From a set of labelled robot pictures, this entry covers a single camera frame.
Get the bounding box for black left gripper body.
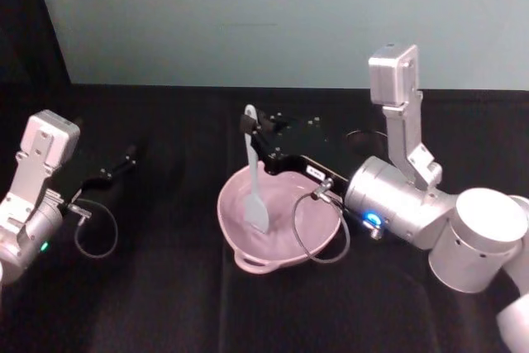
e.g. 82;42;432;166
51;161;117;206

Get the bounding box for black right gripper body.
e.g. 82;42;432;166
265;124;353;206

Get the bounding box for grey silicone spatula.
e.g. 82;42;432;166
242;104;271;236

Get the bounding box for black round lid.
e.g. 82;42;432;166
344;128;390;154

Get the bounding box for black table cloth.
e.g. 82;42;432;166
0;82;529;353

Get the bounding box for black side panel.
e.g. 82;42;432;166
0;0;72;86

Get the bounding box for thin dark right gripper cable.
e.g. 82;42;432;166
292;177;353;265

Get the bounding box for thin dark gripper cable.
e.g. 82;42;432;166
65;198;120;260
292;177;353;265

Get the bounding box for thin dark left gripper cable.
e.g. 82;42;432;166
65;198;120;260

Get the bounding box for pink bowl with handle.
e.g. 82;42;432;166
217;162;344;277

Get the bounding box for pale wall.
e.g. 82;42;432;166
27;0;529;92

